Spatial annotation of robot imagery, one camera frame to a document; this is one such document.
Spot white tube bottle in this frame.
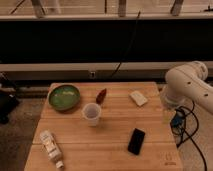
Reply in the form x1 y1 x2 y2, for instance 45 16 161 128
40 130 64 170

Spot blue box on floor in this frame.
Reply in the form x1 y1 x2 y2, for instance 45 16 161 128
170 111 185 128

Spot green bowl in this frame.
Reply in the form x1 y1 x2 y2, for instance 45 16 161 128
48 84 80 111

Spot black hanging cable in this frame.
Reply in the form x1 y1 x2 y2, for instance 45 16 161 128
110 10 142 78

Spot red chili pepper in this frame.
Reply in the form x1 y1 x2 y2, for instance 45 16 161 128
96 89 107 104

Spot black eraser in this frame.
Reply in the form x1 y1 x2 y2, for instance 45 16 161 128
128 128 145 155

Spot black floor cables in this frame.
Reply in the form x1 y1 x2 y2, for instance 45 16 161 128
171 99 208 171

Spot dark object at left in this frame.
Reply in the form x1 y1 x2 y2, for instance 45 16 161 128
0 72 19 124

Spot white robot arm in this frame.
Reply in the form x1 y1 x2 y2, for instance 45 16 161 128
160 61 213 124

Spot white sponge block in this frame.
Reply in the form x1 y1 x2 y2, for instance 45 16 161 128
130 91 148 106

